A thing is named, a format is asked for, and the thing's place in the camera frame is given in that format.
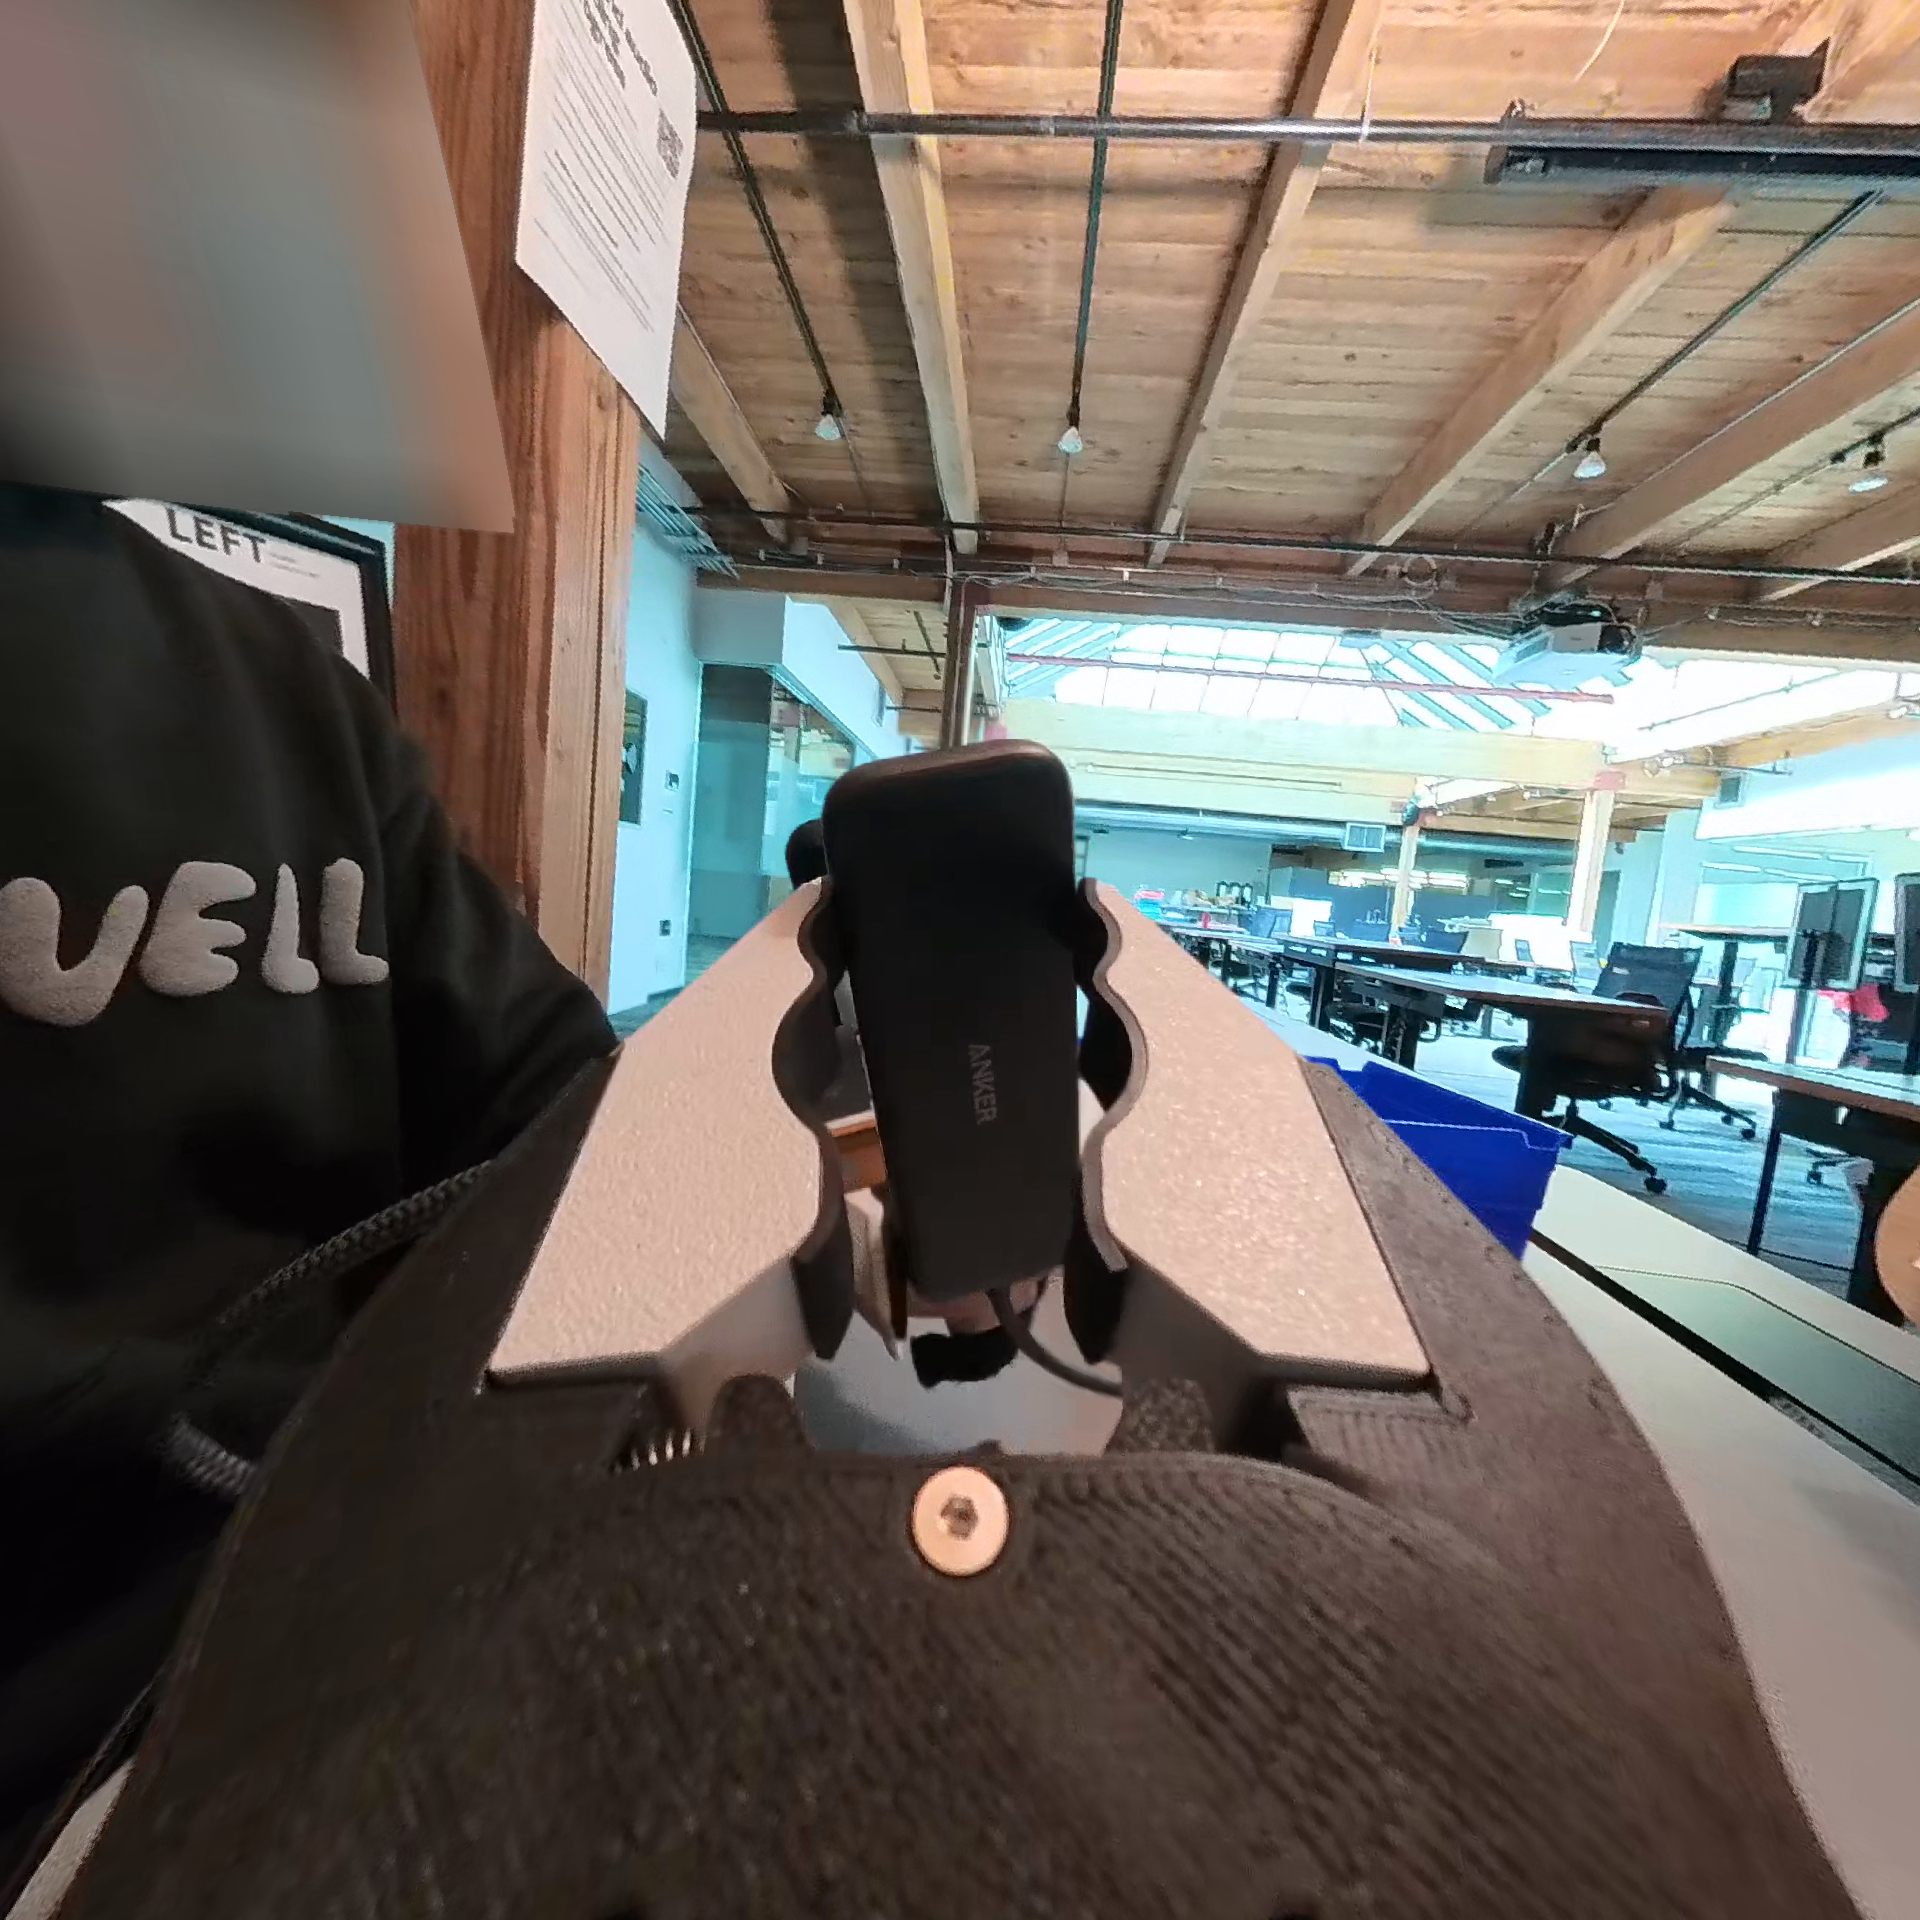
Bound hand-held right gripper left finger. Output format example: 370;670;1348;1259
487;879;857;1423

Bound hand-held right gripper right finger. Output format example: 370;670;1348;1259
1069;879;1433;1420

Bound blue plastic bin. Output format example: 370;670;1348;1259
1300;1058;1573;1265

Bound slim black usb hub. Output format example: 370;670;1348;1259
822;739;1084;1307

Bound wooden top desk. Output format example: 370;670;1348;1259
1337;963;1704;1110
1713;1050;1920;1252

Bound black office chair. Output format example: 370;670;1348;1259
1504;941;1759;1200

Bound white paper notice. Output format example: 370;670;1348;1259
512;0;696;435

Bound ceiling projector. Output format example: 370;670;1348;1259
1491;605;1647;681

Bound black monitor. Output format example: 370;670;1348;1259
1793;879;1877;989

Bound wooden post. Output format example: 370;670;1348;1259
395;0;651;1004

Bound black braided cord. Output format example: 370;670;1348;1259
152;1162;494;1502

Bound black desk cable tray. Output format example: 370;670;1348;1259
1599;1265;1920;1487

